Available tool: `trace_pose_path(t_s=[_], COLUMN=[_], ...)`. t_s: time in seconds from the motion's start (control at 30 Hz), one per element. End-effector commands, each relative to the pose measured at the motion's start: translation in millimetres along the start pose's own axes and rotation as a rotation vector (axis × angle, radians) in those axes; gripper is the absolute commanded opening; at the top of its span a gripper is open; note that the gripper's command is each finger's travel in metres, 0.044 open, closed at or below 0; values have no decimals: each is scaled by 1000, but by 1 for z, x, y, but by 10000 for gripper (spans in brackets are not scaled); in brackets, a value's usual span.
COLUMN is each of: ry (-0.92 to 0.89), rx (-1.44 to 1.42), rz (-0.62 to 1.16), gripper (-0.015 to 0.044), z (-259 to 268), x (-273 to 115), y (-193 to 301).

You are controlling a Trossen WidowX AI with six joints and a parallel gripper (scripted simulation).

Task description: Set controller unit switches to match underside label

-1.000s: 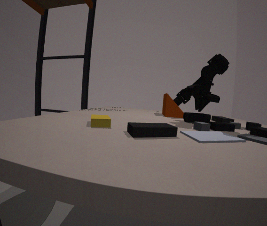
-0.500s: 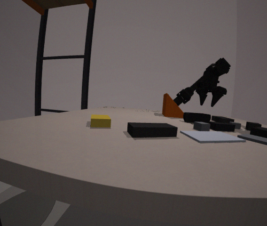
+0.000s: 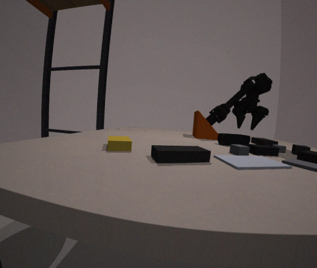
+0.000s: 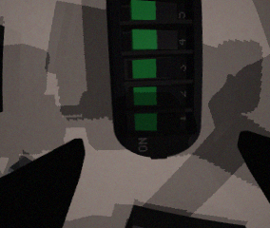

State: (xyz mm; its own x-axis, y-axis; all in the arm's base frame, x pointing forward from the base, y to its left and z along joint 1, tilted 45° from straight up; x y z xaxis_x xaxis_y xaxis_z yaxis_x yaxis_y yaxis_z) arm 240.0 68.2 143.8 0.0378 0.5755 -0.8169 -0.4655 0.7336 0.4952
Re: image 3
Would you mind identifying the yellow block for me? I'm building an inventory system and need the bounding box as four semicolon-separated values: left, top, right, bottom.
108;136;132;151

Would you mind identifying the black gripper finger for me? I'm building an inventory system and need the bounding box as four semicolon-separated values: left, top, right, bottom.
251;113;266;130
234;113;245;129

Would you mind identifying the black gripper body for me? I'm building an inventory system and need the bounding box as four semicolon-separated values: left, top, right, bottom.
232;94;269;116

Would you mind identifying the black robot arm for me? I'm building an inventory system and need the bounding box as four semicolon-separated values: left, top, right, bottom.
206;73;272;125

